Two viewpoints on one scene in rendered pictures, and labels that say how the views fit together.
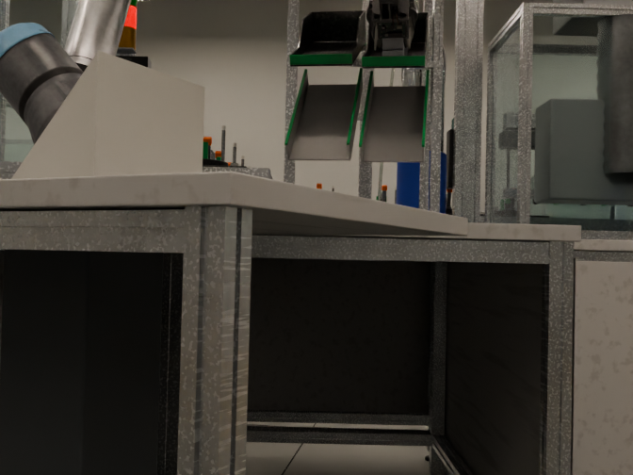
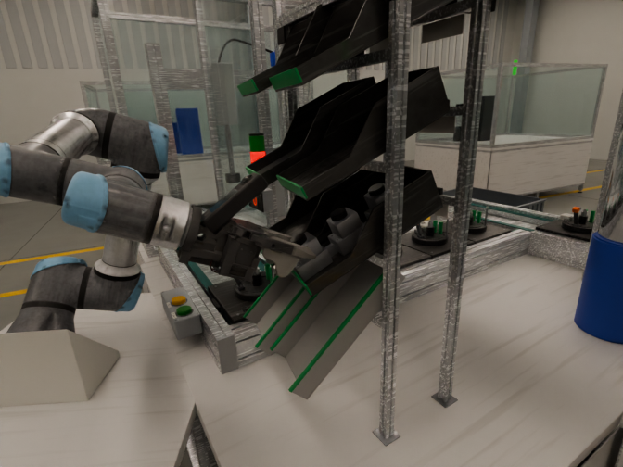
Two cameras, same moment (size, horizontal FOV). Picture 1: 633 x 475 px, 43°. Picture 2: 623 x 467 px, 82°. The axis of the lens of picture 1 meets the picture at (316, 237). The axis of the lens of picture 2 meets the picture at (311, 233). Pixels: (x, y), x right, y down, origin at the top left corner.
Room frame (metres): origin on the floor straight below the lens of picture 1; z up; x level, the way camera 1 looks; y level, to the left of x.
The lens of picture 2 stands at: (1.37, -0.67, 1.47)
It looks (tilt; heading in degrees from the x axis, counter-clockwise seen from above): 18 degrees down; 60
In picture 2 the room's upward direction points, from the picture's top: 2 degrees counter-clockwise
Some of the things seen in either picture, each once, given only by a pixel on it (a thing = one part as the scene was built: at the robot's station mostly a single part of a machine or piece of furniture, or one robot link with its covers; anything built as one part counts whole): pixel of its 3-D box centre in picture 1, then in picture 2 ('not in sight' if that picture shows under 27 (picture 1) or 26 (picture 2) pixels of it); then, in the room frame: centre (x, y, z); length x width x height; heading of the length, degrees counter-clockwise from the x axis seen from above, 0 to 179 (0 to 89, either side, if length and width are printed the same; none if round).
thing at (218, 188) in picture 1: (110, 215); (69, 380); (1.20, 0.31, 0.84); 0.90 x 0.70 x 0.03; 63
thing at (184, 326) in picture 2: not in sight; (180, 310); (1.50, 0.35, 0.93); 0.21 x 0.07 x 0.06; 90
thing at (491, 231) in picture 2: not in sight; (469, 219); (2.70, 0.27, 1.01); 0.24 x 0.24 x 0.13; 0
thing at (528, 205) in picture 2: not in sight; (484, 211); (3.76, 0.90, 0.73); 0.62 x 0.42 x 0.23; 90
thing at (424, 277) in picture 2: not in sight; (379, 269); (2.20, 0.27, 0.91); 1.24 x 0.33 x 0.10; 0
